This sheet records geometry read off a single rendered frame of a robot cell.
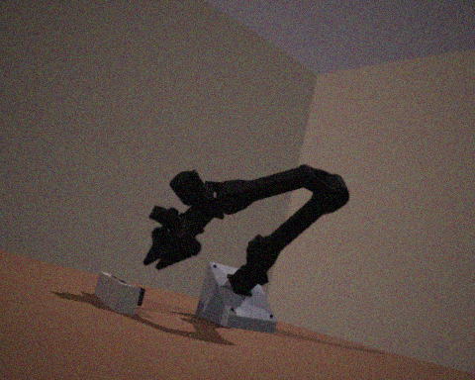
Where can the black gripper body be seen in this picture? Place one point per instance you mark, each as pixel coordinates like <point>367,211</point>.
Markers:
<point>190,227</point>

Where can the black two-prong plug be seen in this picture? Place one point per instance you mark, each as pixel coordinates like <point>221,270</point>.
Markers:
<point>141,297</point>

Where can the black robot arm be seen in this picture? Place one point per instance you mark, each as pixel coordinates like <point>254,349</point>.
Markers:
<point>329,195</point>

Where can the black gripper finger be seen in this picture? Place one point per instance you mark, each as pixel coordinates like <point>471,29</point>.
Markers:
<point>156,252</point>
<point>175,253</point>

